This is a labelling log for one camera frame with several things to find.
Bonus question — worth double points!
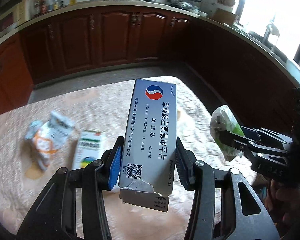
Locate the white green wrapper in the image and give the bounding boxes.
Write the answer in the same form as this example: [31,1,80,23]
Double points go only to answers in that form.
[210,105,244,161]

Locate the white green medicine box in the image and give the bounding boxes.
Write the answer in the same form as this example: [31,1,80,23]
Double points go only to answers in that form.
[71,130,103,170]

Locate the grey medicine box red-blue logo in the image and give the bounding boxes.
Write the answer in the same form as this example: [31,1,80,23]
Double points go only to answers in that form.
[119,79,177,212]

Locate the dark wooden kitchen cabinets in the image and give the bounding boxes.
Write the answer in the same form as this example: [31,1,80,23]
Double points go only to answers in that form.
[0,2,300,133]

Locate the person's right hand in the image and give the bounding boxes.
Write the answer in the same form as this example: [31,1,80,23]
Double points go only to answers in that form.
[261,176,300,239]

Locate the crumpled orange white snack bag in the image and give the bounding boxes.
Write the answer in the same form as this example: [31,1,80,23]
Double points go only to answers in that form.
[25,111,75,171]

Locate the white countertop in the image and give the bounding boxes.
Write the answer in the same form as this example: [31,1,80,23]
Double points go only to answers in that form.
[0,0,300,85]

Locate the beige embossed tablecloth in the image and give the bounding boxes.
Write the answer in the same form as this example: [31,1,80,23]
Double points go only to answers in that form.
[0,76,266,240]

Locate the sink faucet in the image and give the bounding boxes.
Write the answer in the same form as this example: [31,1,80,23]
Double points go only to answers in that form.
[262,22,280,44]

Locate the cardboard box on counter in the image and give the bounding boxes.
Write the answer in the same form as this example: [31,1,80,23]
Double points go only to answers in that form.
[211,8,237,26]

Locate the condiment bottles row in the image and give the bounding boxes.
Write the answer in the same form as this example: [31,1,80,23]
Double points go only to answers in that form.
[34,0,77,17]

